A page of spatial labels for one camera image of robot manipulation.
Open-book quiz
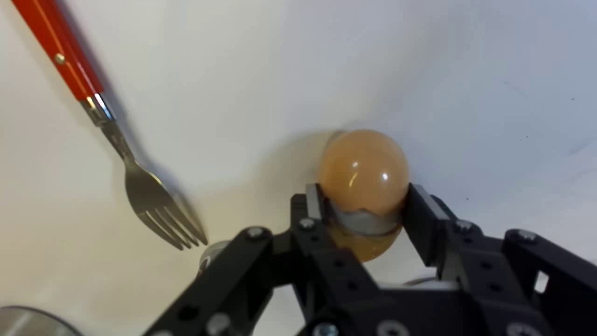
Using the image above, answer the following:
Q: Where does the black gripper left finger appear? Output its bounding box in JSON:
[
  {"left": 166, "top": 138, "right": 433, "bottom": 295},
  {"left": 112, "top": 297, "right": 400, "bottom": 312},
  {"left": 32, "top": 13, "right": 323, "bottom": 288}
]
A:
[{"left": 144, "top": 185, "right": 385, "bottom": 336}]

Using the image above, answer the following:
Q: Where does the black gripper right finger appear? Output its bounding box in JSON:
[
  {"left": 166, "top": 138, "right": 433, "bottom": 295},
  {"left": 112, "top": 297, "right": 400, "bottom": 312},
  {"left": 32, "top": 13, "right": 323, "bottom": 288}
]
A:
[{"left": 401, "top": 185, "right": 597, "bottom": 336}]

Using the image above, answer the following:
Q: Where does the brown egg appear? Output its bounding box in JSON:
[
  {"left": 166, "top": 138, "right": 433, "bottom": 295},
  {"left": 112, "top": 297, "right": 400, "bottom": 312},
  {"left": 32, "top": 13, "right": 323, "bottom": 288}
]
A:
[{"left": 319, "top": 129, "right": 409, "bottom": 262}]

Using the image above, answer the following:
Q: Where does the red handled fork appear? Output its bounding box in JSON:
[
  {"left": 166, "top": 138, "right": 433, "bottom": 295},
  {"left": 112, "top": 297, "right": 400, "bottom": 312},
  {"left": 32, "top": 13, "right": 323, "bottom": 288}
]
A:
[{"left": 12, "top": 0, "right": 209, "bottom": 250}]

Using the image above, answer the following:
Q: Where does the steel bowl with handles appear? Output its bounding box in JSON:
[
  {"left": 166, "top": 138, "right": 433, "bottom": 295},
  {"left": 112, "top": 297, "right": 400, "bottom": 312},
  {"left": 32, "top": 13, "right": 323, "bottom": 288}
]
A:
[{"left": 0, "top": 306, "right": 82, "bottom": 336}]

